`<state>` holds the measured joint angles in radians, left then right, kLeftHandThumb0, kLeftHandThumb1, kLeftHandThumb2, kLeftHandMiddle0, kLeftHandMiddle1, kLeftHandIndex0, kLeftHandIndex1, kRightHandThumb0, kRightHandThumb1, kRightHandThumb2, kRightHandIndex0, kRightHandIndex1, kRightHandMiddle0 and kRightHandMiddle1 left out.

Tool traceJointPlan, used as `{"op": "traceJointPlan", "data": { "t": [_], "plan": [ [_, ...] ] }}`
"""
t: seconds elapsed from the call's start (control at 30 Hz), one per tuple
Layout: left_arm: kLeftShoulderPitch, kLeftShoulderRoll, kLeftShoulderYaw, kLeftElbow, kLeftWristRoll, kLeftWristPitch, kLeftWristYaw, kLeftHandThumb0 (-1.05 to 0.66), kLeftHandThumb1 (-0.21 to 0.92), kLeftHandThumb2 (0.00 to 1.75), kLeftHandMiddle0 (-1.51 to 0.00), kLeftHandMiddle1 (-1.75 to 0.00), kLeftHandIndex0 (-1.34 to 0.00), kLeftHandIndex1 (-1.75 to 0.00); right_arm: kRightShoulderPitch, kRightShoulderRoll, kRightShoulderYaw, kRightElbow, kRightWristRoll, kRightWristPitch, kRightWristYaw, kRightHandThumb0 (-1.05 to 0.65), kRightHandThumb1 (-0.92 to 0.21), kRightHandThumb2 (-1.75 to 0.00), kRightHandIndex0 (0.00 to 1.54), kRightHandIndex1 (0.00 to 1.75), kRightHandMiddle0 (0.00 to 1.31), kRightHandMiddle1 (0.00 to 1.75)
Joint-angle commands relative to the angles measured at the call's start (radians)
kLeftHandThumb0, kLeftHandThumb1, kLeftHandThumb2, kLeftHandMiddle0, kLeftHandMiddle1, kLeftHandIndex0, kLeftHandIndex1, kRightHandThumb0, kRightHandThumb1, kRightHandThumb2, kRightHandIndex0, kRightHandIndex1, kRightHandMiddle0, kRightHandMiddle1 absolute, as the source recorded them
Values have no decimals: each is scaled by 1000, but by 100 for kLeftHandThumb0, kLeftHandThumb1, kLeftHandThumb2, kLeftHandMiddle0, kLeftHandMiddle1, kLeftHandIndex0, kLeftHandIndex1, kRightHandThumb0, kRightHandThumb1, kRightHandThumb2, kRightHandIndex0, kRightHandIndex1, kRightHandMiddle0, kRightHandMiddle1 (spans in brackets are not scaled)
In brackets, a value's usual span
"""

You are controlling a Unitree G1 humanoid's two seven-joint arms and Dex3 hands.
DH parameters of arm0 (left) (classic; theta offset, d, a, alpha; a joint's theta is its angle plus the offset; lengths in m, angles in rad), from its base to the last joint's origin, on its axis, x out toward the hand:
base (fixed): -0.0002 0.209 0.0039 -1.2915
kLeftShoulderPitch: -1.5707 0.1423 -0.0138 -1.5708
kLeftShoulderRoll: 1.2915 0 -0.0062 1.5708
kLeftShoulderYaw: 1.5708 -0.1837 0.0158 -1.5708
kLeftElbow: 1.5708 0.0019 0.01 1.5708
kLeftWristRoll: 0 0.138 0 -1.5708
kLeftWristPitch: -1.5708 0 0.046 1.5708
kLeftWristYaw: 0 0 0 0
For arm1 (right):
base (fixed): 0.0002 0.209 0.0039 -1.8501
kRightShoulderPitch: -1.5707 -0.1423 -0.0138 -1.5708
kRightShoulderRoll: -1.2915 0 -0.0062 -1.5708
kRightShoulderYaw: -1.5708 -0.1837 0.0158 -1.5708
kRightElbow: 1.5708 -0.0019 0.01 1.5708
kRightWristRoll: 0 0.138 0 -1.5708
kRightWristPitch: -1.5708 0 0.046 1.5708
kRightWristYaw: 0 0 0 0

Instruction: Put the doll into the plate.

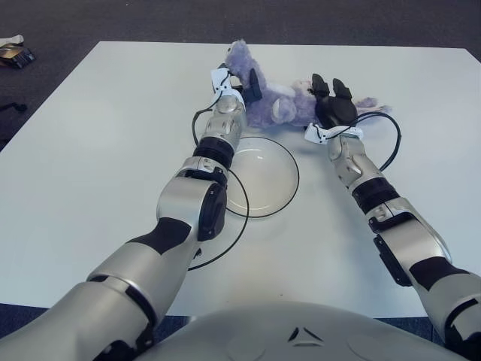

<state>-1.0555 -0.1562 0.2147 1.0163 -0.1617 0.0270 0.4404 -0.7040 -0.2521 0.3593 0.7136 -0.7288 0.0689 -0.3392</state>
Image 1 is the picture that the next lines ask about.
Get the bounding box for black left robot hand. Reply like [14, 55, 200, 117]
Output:
[243, 68, 263, 102]

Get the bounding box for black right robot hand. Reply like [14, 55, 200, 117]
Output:
[310, 73, 358, 131]

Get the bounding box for purple plush bunny doll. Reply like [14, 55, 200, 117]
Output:
[224, 39, 393, 131]

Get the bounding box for white plate with black rim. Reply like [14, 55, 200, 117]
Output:
[225, 135, 301, 220]

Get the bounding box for white right wrist sensor box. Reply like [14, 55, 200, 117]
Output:
[304, 122, 365, 144]

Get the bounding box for black and yellow box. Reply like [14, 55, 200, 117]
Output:
[0, 44, 37, 69]

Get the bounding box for grey robot torso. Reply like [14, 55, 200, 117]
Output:
[138, 300, 458, 361]

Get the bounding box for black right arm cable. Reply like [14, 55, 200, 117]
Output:
[352, 111, 401, 172]

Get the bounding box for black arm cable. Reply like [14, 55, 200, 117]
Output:
[187, 108, 250, 272]
[352, 111, 401, 172]

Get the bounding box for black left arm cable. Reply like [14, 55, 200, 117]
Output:
[187, 108, 250, 272]

